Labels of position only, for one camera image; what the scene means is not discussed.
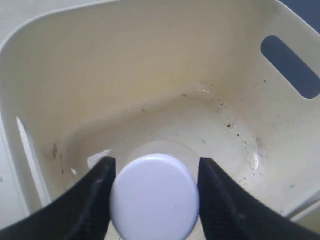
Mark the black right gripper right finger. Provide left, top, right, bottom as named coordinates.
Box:
left=197, top=158, right=320, bottom=240

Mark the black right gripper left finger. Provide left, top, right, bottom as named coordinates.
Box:
left=0, top=157, right=116, bottom=240

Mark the clear plastic bottle white cap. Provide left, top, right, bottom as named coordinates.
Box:
left=110, top=140, right=200, bottom=240

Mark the cream plastic bin left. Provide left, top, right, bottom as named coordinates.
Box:
left=0, top=0, right=320, bottom=218

